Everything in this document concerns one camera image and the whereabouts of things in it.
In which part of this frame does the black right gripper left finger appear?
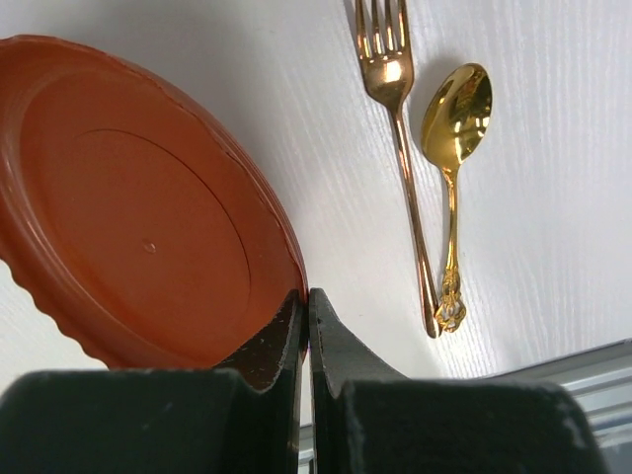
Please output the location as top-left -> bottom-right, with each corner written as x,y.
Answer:
1,290 -> 302,473

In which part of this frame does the gold ornate spoon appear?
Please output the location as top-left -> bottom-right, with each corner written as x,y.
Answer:
421,63 -> 493,333

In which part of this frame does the red round plastic plate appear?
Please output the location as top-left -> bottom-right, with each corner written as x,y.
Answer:
1,35 -> 307,368

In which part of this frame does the copper-coloured fork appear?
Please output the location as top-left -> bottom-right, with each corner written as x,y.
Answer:
355,1 -> 441,339

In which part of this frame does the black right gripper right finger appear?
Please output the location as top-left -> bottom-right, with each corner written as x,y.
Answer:
309,288 -> 608,473

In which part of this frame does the aluminium front rail frame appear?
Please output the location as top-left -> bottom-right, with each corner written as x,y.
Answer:
297,340 -> 631,473

